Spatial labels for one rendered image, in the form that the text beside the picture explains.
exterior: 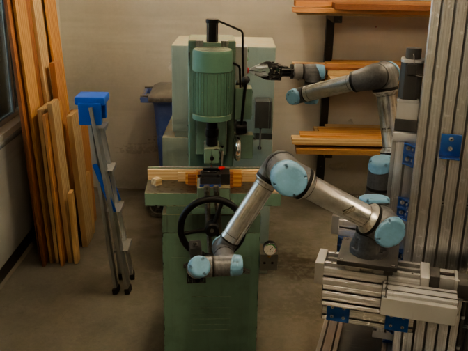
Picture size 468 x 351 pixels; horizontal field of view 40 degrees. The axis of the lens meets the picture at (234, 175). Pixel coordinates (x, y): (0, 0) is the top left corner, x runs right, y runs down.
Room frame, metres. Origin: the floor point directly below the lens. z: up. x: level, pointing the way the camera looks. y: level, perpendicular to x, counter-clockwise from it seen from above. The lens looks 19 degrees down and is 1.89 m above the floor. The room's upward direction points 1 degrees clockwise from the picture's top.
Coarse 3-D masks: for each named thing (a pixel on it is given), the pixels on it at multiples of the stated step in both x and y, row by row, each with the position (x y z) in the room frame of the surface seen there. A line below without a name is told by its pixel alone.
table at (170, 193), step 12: (168, 180) 2.80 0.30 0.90; (156, 192) 2.64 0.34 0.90; (168, 192) 2.64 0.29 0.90; (180, 192) 2.64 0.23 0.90; (192, 192) 2.65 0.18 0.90; (240, 192) 2.66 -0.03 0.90; (276, 192) 2.67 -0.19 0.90; (156, 204) 2.63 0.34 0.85; (168, 204) 2.63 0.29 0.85; (180, 204) 2.63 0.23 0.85; (276, 204) 2.66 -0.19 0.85
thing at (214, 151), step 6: (204, 144) 2.83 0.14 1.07; (204, 150) 2.76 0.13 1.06; (210, 150) 2.76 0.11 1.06; (216, 150) 2.76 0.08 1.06; (204, 156) 2.76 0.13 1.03; (210, 156) 2.76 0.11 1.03; (216, 156) 2.76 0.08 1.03; (204, 162) 2.76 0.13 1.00; (210, 162) 2.76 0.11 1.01; (216, 162) 2.76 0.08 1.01
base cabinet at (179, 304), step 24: (168, 240) 2.63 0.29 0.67; (168, 264) 2.63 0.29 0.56; (168, 288) 2.63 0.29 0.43; (192, 288) 2.63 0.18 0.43; (216, 288) 2.64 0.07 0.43; (240, 288) 2.65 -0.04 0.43; (168, 312) 2.63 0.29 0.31; (192, 312) 2.63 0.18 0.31; (216, 312) 2.64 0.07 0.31; (240, 312) 2.65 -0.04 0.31; (168, 336) 2.63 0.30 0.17; (192, 336) 2.63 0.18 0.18; (216, 336) 2.64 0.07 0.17; (240, 336) 2.65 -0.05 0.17
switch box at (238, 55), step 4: (236, 44) 3.17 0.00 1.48; (240, 44) 3.18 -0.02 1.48; (244, 44) 3.18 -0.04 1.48; (236, 48) 3.08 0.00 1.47; (240, 48) 3.08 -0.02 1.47; (244, 48) 3.08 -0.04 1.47; (236, 52) 3.08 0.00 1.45; (240, 52) 3.08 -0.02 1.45; (244, 52) 3.08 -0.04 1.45; (236, 56) 3.08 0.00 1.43; (240, 56) 3.08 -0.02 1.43; (244, 56) 3.08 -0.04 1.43; (236, 60) 3.08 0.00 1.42; (240, 60) 3.08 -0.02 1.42; (244, 60) 3.08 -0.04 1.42; (240, 64) 3.08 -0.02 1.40; (244, 64) 3.08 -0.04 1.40; (236, 68) 3.08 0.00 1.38; (244, 68) 3.08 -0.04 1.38; (236, 72) 3.08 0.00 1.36; (244, 72) 3.08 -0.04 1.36; (236, 76) 3.08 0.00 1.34
